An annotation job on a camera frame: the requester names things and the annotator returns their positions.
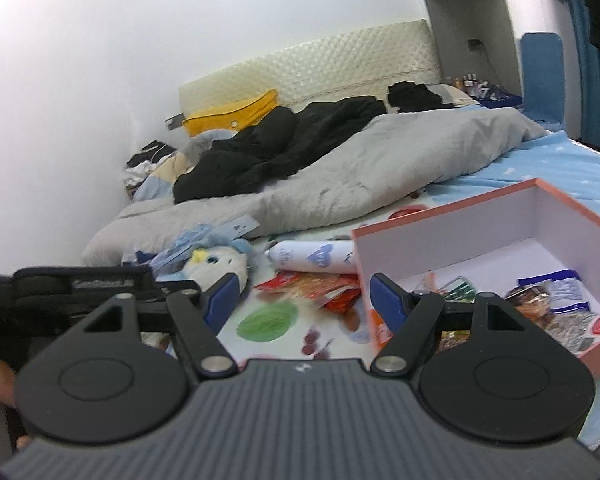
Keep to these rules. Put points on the cream quilted headboard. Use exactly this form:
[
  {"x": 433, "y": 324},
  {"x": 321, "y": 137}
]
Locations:
[{"x": 330, "y": 65}]

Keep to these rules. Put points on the grey wall socket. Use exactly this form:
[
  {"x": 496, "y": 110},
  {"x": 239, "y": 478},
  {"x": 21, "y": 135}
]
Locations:
[{"x": 174, "y": 121}]

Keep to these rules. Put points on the clear red striped snack packet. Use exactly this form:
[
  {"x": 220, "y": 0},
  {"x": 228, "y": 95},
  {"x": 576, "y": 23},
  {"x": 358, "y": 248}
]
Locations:
[{"x": 455, "y": 340}]

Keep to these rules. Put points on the yellow pillow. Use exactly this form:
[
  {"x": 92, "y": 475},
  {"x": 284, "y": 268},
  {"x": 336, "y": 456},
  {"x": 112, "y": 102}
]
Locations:
[{"x": 230, "y": 112}]

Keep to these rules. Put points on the blue curtain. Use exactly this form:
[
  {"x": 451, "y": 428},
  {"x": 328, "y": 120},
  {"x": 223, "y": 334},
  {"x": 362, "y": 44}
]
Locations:
[{"x": 592, "y": 100}]

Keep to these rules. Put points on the green white snack packet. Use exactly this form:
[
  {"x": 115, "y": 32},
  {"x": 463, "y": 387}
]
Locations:
[{"x": 455, "y": 290}]

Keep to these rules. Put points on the white pillow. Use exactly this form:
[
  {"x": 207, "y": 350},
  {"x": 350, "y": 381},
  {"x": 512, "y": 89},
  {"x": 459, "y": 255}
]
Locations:
[{"x": 460, "y": 96}]

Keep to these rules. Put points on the orange crinkly snack packet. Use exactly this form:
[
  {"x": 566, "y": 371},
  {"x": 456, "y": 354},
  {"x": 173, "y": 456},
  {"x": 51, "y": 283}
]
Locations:
[{"x": 315, "y": 287}]

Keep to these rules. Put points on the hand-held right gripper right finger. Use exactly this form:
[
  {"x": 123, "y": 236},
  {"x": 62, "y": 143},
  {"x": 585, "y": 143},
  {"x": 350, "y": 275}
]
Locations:
[{"x": 387, "y": 297}]

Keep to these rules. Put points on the grey blue plush toy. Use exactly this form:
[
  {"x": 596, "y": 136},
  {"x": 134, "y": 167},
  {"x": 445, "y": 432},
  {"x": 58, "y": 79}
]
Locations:
[{"x": 220, "y": 262}]

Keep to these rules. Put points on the dark snack packet white label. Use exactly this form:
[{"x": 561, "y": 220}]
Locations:
[{"x": 580, "y": 332}]

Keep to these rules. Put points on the pink cardboard box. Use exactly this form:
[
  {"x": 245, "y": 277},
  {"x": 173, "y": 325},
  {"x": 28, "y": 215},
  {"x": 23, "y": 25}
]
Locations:
[{"x": 480, "y": 240}]

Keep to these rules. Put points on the blue star bed sheet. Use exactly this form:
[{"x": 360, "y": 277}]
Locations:
[{"x": 570, "y": 160}]

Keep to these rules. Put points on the red candy wrapper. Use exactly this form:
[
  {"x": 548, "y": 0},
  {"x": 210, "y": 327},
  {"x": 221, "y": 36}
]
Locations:
[{"x": 275, "y": 282}]

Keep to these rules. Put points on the pile of clothes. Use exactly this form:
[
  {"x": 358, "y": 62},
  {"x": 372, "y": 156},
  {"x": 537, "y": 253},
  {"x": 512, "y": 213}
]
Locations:
[{"x": 147, "y": 162}]

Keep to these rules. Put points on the blue tray with bottles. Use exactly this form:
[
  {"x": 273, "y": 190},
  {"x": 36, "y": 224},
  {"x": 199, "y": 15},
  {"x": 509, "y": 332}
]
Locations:
[{"x": 495, "y": 99}]

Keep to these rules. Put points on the white spray bottle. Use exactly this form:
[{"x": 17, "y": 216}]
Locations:
[{"x": 310, "y": 256}]

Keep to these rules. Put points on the black jacket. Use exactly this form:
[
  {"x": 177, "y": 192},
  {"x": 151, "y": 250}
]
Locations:
[{"x": 270, "y": 150}]

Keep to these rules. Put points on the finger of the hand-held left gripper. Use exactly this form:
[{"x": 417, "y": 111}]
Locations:
[{"x": 180, "y": 286}]

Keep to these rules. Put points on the black wall plug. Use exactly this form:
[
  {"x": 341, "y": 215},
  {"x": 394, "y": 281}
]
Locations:
[{"x": 474, "y": 44}]

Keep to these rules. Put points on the clear brown snack packet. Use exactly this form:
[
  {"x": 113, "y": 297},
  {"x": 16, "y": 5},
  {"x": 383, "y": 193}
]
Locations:
[{"x": 527, "y": 297}]

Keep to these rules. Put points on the clear blue plastic bag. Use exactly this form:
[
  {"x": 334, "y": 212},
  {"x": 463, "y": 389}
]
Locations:
[{"x": 190, "y": 242}]

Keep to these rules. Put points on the black garment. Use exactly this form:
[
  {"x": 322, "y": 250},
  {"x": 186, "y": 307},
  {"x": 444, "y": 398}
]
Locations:
[{"x": 415, "y": 96}]

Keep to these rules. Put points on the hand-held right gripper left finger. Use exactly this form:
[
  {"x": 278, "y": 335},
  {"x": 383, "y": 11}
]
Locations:
[{"x": 225, "y": 295}]

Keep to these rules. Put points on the grey duvet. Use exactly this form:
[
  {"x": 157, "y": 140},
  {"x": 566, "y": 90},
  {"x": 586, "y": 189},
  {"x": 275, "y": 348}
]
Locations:
[{"x": 355, "y": 175}]

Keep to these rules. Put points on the blue chair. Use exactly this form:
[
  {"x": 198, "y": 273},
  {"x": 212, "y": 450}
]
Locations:
[{"x": 542, "y": 80}]

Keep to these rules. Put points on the blue snack packet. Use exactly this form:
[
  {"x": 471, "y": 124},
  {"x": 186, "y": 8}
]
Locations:
[{"x": 565, "y": 290}]

